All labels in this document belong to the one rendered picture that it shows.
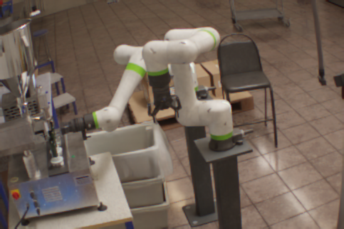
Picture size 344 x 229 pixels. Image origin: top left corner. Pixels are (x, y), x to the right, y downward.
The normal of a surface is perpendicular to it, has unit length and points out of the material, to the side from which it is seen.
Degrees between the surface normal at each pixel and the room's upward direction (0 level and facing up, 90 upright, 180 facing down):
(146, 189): 96
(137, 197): 96
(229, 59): 77
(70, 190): 90
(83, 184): 90
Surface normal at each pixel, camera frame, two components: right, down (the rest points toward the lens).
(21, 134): 0.23, 0.38
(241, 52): 0.00, 0.20
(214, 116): -0.28, 0.43
